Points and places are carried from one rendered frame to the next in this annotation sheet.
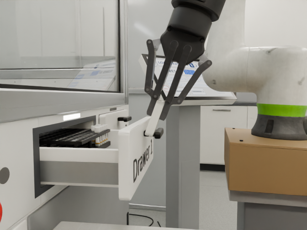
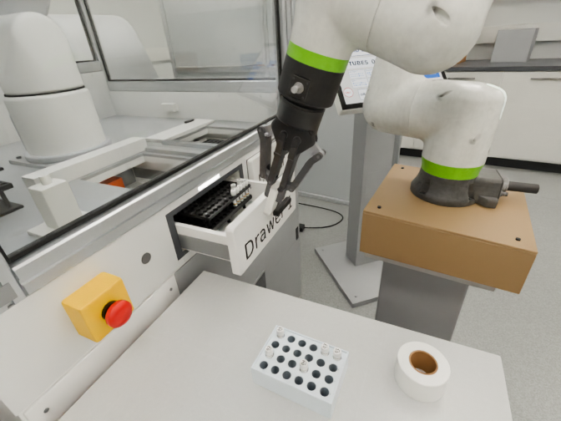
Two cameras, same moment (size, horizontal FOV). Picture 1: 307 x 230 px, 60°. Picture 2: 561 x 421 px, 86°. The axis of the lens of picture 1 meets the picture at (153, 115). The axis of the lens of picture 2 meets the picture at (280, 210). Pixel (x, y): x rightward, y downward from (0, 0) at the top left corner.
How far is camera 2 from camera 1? 0.30 m
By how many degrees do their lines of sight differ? 31
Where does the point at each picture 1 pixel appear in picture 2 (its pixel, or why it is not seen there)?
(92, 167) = (213, 246)
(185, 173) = (370, 185)
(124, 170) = (233, 256)
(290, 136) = (446, 202)
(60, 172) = (193, 245)
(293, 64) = (467, 118)
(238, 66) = (399, 111)
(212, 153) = not seen: hidden behind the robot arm
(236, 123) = not seen: hidden behind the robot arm
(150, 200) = (345, 195)
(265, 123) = (422, 181)
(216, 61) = (375, 101)
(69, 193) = not seen: hidden behind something
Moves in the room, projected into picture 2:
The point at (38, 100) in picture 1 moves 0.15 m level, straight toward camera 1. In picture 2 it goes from (165, 192) to (144, 236)
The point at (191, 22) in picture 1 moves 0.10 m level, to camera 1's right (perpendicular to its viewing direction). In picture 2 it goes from (293, 119) to (359, 120)
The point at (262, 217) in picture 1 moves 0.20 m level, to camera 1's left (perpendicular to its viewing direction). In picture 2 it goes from (398, 272) to (322, 261)
